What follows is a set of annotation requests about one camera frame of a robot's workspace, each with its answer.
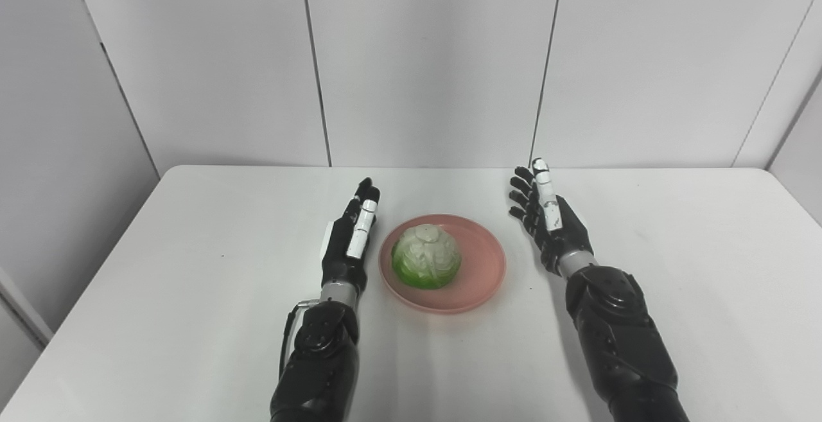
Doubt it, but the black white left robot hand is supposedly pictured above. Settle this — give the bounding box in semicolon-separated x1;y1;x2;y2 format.
320;178;381;294

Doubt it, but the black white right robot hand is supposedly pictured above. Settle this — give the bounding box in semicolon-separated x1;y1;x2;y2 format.
509;158;594;275

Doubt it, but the green white cabbage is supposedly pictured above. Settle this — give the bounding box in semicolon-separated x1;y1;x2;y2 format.
391;224;462;290

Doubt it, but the pink round plate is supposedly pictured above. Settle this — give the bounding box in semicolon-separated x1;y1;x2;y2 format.
378;214;507;315

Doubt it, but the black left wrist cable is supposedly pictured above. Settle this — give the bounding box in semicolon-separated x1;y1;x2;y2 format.
278;300;317;378

